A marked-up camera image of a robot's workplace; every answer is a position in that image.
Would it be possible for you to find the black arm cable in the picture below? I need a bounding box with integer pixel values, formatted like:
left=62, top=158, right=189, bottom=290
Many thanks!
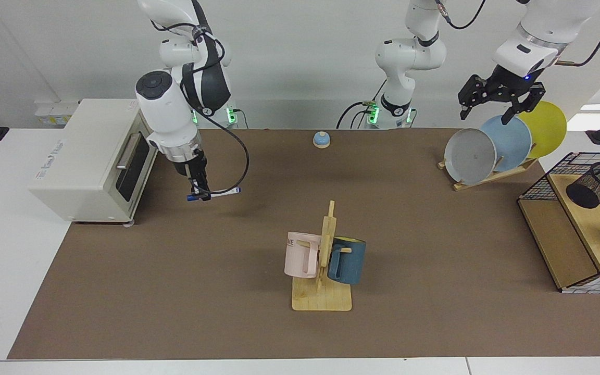
left=434, top=0, right=600, bottom=67
left=149, top=0, right=251, bottom=196

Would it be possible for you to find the dark blue cup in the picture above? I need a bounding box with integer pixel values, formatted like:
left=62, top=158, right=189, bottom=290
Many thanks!
left=327, top=236, right=367, bottom=285

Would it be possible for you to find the pink cup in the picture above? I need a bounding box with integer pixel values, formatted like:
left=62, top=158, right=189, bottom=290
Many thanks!
left=284, top=232, right=322, bottom=279

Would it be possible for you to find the brown table cloth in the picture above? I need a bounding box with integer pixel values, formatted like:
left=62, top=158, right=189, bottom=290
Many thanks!
left=7, top=129, right=600, bottom=360

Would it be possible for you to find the wooden plate rack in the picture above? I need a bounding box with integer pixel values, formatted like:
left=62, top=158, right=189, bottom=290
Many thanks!
left=437, top=143, right=539, bottom=192

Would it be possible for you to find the yellow plate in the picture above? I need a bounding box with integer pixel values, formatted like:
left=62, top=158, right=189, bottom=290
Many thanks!
left=516, top=101, right=567, bottom=159

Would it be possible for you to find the wire basket with wooden floor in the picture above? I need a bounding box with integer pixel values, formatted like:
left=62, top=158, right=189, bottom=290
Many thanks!
left=518, top=152, right=600, bottom=295

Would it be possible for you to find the blue and white marker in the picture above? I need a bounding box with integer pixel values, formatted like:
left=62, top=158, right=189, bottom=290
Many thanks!
left=186, top=189, right=242, bottom=202

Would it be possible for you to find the white wall socket strip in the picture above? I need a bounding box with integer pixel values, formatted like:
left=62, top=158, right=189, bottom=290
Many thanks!
left=34, top=102, right=81, bottom=126

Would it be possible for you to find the grey plate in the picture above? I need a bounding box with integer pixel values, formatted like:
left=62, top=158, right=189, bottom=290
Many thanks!
left=444, top=128, right=497, bottom=185

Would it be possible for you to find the black mesh pen holder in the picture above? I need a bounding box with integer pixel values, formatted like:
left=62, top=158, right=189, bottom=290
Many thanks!
left=566, top=161, right=600, bottom=209

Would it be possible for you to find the light blue plate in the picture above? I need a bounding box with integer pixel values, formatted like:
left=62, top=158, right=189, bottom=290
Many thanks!
left=480, top=115, right=532, bottom=172

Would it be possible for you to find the wooden cup stand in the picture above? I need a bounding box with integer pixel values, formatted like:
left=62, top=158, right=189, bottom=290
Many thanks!
left=292, top=201, right=353, bottom=312

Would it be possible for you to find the pale toaster oven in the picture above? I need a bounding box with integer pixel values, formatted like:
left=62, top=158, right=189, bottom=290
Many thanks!
left=28, top=99, right=164, bottom=226

